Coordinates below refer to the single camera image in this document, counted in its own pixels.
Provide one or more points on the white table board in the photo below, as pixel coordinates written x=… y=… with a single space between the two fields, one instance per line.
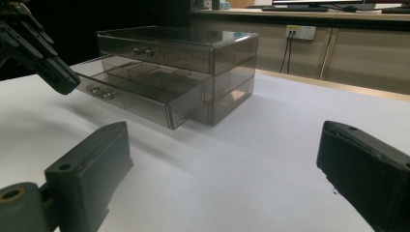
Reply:
x=241 y=161

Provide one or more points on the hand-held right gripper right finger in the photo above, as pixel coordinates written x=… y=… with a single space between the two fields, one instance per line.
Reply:
x=370 y=174

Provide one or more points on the blue white small box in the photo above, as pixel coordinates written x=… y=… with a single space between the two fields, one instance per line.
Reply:
x=225 y=4

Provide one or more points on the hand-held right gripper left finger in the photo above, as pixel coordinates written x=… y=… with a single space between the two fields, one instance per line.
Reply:
x=90 y=174

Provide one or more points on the smoky clear drawer organizer case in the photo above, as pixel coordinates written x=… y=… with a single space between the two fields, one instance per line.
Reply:
x=180 y=35

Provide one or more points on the beige counter unit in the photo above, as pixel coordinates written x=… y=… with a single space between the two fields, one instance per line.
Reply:
x=364 y=54

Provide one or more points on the white wall socket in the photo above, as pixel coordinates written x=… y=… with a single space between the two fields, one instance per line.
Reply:
x=300 y=32

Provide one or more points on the dark desktop device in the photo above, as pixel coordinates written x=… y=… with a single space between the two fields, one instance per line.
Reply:
x=396 y=9

